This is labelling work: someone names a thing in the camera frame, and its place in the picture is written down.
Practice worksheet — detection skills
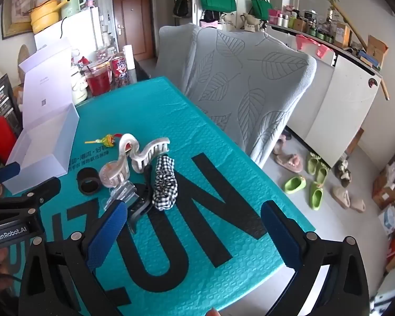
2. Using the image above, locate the beige slipper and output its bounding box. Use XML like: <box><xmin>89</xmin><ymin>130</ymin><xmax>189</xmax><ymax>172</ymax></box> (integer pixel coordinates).
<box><xmin>332</xmin><ymin>186</ymin><xmax>351</xmax><ymax>209</ymax></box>
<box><xmin>349</xmin><ymin>197</ymin><xmax>367</xmax><ymax>213</ymax></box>

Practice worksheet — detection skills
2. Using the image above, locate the black cable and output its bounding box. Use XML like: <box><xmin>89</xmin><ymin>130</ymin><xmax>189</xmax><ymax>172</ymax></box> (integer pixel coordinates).
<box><xmin>0</xmin><ymin>270</ymin><xmax>22</xmax><ymax>285</ymax></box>

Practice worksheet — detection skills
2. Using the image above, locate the red bag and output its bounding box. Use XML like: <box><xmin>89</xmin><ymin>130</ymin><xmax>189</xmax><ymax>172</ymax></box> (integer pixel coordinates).
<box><xmin>0</xmin><ymin>116</ymin><xmax>17</xmax><ymax>163</ymax></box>

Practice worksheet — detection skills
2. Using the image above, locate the beige toothed hair claw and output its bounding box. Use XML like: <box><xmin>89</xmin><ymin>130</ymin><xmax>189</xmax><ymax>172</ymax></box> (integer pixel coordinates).
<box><xmin>131</xmin><ymin>136</ymin><xmax>171</xmax><ymax>174</ymax></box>

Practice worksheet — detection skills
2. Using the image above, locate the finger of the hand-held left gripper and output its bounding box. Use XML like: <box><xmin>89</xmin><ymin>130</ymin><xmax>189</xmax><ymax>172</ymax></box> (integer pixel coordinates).
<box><xmin>0</xmin><ymin>177</ymin><xmax>62</xmax><ymax>224</ymax></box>
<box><xmin>0</xmin><ymin>162</ymin><xmax>21</xmax><ymax>188</ymax></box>

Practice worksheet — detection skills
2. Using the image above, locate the white gift box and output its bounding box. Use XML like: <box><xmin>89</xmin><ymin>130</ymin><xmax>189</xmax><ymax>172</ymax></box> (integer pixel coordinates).
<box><xmin>2</xmin><ymin>36</ymin><xmax>80</xmax><ymax>195</ymax></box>

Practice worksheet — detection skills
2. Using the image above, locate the clear hair clip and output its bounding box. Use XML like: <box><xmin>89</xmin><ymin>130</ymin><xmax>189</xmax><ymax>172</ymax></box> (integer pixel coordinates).
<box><xmin>103</xmin><ymin>182</ymin><xmax>139</xmax><ymax>209</ymax></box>

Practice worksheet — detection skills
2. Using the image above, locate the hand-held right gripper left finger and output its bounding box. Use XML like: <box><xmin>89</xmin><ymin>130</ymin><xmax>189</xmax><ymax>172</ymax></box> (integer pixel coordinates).
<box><xmin>18</xmin><ymin>200</ymin><xmax>129</xmax><ymax>316</ymax></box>

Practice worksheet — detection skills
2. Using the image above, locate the yellow pot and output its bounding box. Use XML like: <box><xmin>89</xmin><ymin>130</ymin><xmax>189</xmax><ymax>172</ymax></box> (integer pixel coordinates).
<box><xmin>31</xmin><ymin>0</ymin><xmax>68</xmax><ymax>34</ymax></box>

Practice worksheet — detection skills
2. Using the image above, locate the teal bubble mat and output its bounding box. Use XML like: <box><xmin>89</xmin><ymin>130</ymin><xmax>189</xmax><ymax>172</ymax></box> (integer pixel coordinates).
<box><xmin>7</xmin><ymin>76</ymin><xmax>317</xmax><ymax>316</ymax></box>

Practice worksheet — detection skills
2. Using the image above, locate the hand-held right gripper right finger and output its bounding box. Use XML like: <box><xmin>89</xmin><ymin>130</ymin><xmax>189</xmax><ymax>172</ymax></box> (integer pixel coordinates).
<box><xmin>261</xmin><ymin>200</ymin><xmax>371</xmax><ymax>316</ymax></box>

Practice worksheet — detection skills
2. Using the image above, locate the grey fuzzy slipper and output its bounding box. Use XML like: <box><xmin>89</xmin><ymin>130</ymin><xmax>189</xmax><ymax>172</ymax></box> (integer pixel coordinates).
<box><xmin>334</xmin><ymin>160</ymin><xmax>352</xmax><ymax>188</ymax></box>

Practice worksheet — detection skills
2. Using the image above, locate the glass jar of red drink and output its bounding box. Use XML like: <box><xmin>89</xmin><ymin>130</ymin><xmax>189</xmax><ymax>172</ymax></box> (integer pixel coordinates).
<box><xmin>83</xmin><ymin>62</ymin><xmax>113</xmax><ymax>97</ymax></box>

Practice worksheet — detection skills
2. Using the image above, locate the black printed pouch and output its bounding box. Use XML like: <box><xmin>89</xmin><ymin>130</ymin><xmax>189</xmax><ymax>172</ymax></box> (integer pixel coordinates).
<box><xmin>0</xmin><ymin>74</ymin><xmax>22</xmax><ymax>132</ymax></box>

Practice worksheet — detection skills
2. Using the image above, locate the row of jars and bottles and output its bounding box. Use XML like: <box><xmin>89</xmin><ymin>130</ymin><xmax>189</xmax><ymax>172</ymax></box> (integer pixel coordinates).
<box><xmin>268</xmin><ymin>5</ymin><xmax>336</xmax><ymax>45</ymax></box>

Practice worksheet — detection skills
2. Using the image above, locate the woven straw fan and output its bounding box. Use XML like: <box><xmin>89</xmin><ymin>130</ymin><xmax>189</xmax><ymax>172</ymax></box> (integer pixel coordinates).
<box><xmin>17</xmin><ymin>44</ymin><xmax>30</xmax><ymax>73</ymax></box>

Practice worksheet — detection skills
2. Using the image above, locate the white and blue box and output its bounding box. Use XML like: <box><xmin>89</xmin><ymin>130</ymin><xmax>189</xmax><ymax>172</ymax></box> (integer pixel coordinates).
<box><xmin>378</xmin><ymin>201</ymin><xmax>395</xmax><ymax>236</ymax></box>

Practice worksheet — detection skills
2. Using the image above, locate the pale green kettle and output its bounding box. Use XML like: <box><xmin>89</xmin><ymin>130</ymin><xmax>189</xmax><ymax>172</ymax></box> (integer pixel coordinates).
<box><xmin>59</xmin><ymin>0</ymin><xmax>86</xmax><ymax>18</ymax></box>

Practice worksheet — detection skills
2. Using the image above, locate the cream ceramic jar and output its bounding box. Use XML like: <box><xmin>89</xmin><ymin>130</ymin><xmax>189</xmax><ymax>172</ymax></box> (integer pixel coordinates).
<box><xmin>71</xmin><ymin>66</ymin><xmax>88</xmax><ymax>105</ymax></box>

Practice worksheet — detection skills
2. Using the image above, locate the pink fuzzy slipper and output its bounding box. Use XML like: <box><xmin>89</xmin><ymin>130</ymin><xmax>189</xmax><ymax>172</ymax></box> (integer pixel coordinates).
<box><xmin>273</xmin><ymin>135</ymin><xmax>292</xmax><ymax>155</ymax></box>
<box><xmin>274</xmin><ymin>153</ymin><xmax>303</xmax><ymax>173</ymax></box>

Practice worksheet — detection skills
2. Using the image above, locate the gold framed picture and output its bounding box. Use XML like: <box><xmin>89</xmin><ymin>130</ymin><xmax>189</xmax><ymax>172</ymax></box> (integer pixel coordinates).
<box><xmin>2</xmin><ymin>0</ymin><xmax>35</xmax><ymax>40</ymax></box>

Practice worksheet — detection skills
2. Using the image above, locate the pink translucent wavy hair claw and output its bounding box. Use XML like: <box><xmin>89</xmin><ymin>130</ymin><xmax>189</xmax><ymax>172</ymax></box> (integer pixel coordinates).
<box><xmin>99</xmin><ymin>133</ymin><xmax>141</xmax><ymax>189</ymax></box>

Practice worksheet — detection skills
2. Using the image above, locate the brown door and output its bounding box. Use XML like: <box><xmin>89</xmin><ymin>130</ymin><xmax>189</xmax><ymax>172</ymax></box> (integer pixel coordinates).
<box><xmin>111</xmin><ymin>0</ymin><xmax>157</xmax><ymax>61</ymax></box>

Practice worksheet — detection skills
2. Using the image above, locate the cardboard box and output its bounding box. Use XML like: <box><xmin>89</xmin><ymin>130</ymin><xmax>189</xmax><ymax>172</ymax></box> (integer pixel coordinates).
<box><xmin>367</xmin><ymin>34</ymin><xmax>389</xmax><ymax>66</ymax></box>
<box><xmin>334</xmin><ymin>21</ymin><xmax>353</xmax><ymax>49</ymax></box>
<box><xmin>373</xmin><ymin>176</ymin><xmax>395</xmax><ymax>209</ymax></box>

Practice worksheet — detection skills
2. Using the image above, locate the large green tote bag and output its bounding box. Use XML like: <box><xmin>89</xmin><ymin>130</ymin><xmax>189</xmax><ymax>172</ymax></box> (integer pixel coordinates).
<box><xmin>197</xmin><ymin>0</ymin><xmax>238</xmax><ymax>14</ymax></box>

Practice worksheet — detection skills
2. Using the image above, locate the green slipper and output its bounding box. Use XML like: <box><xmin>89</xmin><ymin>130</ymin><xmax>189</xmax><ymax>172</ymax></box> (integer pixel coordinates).
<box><xmin>284</xmin><ymin>176</ymin><xmax>307</xmax><ymax>194</ymax></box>
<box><xmin>304</xmin><ymin>153</ymin><xmax>320</xmax><ymax>176</ymax></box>
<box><xmin>314</xmin><ymin>165</ymin><xmax>330</xmax><ymax>183</ymax></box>
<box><xmin>309</xmin><ymin>181</ymin><xmax>324</xmax><ymax>210</ymax></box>

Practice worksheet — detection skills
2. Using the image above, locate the white fridge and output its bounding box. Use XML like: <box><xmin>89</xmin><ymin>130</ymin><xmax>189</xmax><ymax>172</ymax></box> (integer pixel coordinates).
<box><xmin>34</xmin><ymin>7</ymin><xmax>104</xmax><ymax>60</ymax></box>

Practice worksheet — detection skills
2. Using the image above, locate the checked scrunchie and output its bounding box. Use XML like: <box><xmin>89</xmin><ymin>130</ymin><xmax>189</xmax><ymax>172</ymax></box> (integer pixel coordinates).
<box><xmin>151</xmin><ymin>156</ymin><xmax>179</xmax><ymax>211</ymax></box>

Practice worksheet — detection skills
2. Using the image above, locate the red printed can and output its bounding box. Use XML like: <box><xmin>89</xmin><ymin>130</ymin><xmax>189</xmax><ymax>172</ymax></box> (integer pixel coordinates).
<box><xmin>111</xmin><ymin>56</ymin><xmax>130</xmax><ymax>88</ymax></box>

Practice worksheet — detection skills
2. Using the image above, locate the bamboo pole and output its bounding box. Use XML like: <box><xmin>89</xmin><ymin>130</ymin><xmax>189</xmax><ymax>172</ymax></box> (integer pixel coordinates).
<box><xmin>299</xmin><ymin>0</ymin><xmax>391</xmax><ymax>101</ymax></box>

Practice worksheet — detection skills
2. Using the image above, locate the white cabinet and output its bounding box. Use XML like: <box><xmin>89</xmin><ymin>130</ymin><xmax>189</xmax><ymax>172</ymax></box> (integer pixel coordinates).
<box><xmin>266</xmin><ymin>23</ymin><xmax>382</xmax><ymax>168</ymax></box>

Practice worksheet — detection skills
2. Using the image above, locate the yellow-green lollipop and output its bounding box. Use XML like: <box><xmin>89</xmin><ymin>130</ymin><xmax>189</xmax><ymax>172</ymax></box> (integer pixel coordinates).
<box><xmin>85</xmin><ymin>134</ymin><xmax>116</xmax><ymax>147</ymax></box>

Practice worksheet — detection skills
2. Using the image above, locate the black hair claw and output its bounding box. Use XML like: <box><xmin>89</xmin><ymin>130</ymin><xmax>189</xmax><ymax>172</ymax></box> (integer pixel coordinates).
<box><xmin>127</xmin><ymin>165</ymin><xmax>155</xmax><ymax>234</ymax></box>

